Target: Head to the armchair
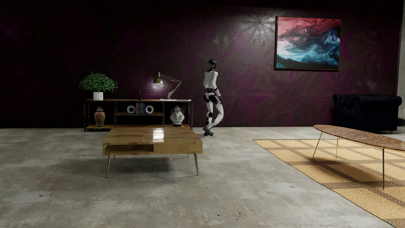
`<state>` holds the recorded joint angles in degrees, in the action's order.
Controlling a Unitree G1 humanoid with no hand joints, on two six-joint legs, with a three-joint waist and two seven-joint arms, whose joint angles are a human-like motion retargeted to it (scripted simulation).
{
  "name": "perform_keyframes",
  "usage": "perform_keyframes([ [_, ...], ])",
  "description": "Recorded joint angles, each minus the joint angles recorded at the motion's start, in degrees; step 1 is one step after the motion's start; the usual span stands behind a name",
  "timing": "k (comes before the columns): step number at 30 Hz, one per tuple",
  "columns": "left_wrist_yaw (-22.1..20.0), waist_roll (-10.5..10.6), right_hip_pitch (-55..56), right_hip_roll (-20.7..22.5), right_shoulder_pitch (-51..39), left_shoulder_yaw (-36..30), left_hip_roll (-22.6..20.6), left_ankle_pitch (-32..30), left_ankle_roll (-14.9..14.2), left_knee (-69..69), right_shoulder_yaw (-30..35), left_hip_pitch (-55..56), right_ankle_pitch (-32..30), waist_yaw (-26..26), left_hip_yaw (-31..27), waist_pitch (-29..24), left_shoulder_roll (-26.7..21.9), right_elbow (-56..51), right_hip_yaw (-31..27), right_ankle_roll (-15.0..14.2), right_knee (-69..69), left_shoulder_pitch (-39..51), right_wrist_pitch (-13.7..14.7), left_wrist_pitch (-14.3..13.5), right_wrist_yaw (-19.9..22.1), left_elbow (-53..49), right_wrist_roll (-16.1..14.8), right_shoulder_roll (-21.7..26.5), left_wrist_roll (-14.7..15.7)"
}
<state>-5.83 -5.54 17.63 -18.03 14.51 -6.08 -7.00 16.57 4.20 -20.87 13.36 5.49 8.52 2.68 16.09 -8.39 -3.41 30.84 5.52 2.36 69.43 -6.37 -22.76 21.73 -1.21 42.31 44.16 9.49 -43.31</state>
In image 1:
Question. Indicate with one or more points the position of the white humanoid robot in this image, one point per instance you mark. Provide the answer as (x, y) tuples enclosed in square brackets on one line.
[(210, 83)]

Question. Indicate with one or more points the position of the green potted plant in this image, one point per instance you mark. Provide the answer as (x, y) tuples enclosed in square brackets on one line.
[(98, 84)]

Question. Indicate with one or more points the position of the silver desk lamp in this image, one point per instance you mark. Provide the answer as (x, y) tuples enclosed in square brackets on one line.
[(167, 83)]

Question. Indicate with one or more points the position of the dark blue tufted armchair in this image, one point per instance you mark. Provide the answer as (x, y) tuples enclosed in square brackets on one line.
[(367, 110)]

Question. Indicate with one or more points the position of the black wooden console shelf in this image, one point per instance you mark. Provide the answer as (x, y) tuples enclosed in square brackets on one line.
[(123, 113)]

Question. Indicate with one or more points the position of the flat white book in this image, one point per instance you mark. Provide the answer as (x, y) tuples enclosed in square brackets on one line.
[(175, 100)]

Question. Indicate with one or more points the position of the abstract red blue painting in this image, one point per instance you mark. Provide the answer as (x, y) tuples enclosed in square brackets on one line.
[(308, 42)]

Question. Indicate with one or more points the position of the row of colourful books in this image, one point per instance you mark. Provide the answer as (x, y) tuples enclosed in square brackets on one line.
[(140, 108)]

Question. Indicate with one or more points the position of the oval wooden table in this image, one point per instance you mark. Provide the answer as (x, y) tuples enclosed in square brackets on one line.
[(364, 136)]

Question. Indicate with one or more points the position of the square wooden coffee table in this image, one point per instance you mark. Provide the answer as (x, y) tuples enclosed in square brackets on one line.
[(152, 137)]

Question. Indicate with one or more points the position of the white floral lidded jar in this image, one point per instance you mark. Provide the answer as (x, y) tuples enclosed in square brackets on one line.
[(177, 116)]

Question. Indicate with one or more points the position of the brown ceramic vase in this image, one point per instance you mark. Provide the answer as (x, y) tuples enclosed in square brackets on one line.
[(99, 117)]

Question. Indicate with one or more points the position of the yellow patterned rug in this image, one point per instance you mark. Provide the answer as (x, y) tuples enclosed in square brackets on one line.
[(354, 167)]

